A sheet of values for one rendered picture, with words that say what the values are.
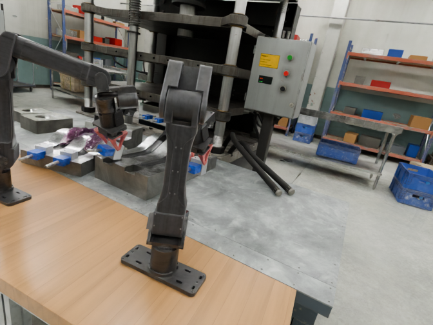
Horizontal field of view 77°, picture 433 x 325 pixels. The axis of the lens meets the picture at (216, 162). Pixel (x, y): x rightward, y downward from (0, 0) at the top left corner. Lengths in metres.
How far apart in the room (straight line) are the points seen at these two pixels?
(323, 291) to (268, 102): 1.09
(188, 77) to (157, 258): 0.40
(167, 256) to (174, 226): 0.07
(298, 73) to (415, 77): 5.99
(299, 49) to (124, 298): 1.35
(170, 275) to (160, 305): 0.07
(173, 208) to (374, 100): 6.97
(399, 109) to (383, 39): 1.58
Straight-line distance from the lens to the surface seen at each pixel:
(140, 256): 0.72
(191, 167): 0.91
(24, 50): 0.92
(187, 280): 0.66
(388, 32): 7.50
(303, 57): 1.56
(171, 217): 0.60
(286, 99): 1.57
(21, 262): 0.76
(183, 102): 0.53
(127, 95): 0.93
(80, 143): 1.29
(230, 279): 0.70
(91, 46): 2.28
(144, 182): 0.95
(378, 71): 7.40
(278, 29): 2.21
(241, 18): 1.55
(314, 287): 0.77
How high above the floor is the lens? 1.26
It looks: 19 degrees down
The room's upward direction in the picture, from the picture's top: 10 degrees clockwise
